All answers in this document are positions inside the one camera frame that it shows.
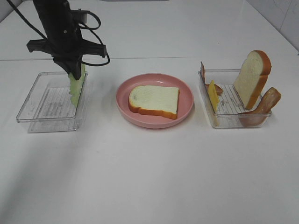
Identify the clear right plastic tray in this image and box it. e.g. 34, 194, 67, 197
198, 69, 272, 128

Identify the pink round plate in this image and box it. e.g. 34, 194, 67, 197
116, 73, 194, 129

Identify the green lettuce leaf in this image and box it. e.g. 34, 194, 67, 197
68, 64, 85, 107

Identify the bacon strip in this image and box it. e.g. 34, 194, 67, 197
200, 61, 224, 96
239, 87, 281, 127

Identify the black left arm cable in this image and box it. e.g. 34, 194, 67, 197
6, 0, 111, 66

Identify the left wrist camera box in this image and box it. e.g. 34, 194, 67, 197
71, 9, 89, 23

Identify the clear left plastic tray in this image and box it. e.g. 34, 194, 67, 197
16, 72, 90, 133

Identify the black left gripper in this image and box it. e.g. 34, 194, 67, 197
27, 0, 107, 80

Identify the clear plastic tray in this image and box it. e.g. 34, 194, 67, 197
16, 72, 90, 133
198, 69, 272, 128

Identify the yellow cheese slice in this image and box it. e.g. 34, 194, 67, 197
207, 80, 219, 128

